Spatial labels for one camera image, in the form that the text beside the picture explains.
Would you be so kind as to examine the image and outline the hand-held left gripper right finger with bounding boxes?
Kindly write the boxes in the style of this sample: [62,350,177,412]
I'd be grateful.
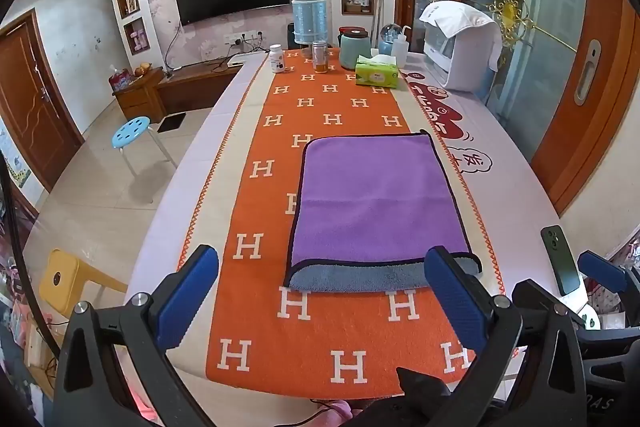
[424,245,602,427]

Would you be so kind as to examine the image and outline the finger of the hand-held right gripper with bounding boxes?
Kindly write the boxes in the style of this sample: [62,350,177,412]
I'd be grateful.
[577,251,640,309]

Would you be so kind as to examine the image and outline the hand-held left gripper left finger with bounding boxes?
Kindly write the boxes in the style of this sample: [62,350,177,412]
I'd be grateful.
[52,245,220,427]

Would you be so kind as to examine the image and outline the purple towel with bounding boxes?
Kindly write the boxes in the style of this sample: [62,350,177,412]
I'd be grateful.
[283,130,483,294]

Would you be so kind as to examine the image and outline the dark green smartphone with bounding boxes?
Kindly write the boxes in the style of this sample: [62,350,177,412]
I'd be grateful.
[541,225,581,297]

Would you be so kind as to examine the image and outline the orange patterned blanket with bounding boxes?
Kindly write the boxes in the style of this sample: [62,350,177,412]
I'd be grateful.
[177,47,506,400]

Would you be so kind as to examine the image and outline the yellow plastic stool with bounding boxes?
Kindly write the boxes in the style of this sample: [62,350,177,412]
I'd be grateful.
[39,249,129,319]

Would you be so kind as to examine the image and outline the blue plastic stool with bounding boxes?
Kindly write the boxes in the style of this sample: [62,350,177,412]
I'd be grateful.
[112,116,179,178]

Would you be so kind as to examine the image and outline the black floor mat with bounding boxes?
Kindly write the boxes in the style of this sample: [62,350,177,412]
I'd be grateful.
[157,114,187,133]

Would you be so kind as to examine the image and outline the wooden sliding door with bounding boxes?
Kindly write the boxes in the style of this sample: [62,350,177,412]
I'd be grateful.
[530,0,640,216]

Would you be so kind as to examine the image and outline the small wooden side cabinet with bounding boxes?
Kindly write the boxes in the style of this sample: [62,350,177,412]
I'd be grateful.
[111,67,169,124]

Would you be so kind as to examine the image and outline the wooden TV cabinet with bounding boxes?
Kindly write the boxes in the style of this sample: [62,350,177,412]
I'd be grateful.
[157,54,253,116]

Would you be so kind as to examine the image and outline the pink snack package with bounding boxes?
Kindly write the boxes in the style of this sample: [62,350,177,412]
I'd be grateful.
[109,67,132,92]

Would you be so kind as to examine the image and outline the green tissue box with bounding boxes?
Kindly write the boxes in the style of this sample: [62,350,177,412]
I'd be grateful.
[355,54,401,90]

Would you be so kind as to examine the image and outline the white countertop appliance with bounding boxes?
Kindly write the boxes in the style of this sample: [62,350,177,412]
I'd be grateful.
[423,14,497,90]

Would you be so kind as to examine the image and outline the glass door with gold ornament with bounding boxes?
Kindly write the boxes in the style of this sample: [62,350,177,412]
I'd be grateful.
[400,0,592,128]

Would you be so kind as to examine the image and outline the white squeeze bottle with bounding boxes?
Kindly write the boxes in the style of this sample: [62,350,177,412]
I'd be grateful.
[391,26,412,68]

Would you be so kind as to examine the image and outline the glass jar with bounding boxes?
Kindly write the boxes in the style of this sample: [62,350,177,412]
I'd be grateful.
[312,41,330,73]

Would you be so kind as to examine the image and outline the teal canister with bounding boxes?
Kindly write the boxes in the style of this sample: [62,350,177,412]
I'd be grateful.
[338,27,371,72]

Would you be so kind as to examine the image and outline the snow globe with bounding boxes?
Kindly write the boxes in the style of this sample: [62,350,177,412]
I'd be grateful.
[379,24,403,56]

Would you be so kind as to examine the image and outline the white appliance with cloth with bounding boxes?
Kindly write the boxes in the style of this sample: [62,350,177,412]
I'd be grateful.
[419,1,503,72]

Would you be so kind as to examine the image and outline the blue transparent bucket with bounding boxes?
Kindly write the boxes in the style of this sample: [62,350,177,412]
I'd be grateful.
[291,0,327,46]

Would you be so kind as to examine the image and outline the mop handle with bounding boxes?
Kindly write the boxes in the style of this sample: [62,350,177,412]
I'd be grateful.
[371,0,386,52]

